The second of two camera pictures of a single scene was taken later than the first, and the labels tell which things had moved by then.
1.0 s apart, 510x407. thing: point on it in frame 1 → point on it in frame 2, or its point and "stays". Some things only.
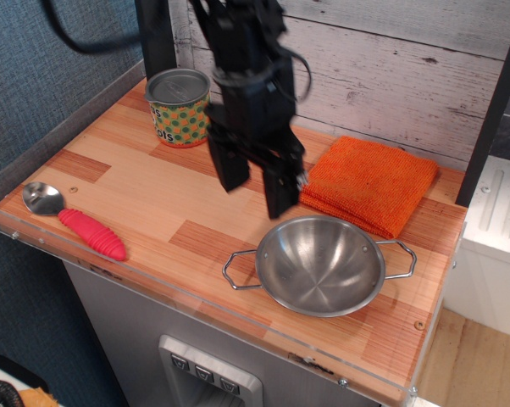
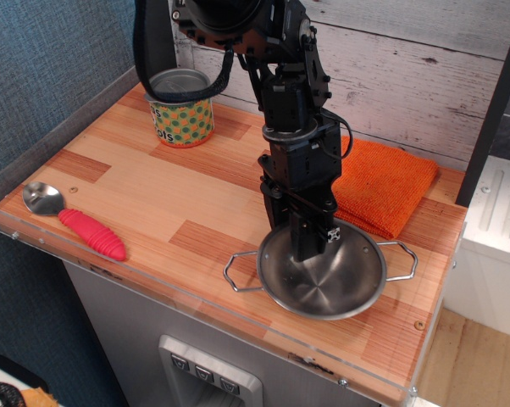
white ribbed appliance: [488, 281] stays
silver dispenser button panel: [199, 377] stays
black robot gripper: [257, 108] → [302, 170]
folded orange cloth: [368, 184] stays
